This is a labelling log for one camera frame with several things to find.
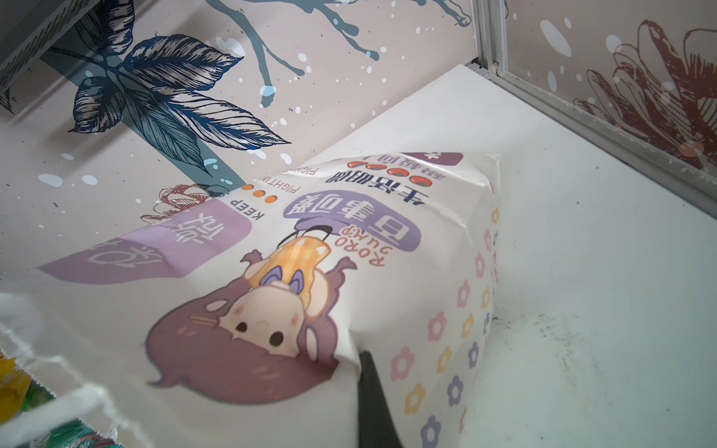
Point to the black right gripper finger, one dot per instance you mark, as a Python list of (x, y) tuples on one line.
[(375, 424)]

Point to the white patterned paper bag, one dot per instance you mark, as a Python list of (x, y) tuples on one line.
[(239, 322)]

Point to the yellow corn chips packet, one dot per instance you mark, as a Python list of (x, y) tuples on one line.
[(13, 388)]

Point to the green Fox's candy bag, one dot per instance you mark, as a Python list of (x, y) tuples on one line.
[(74, 434)]

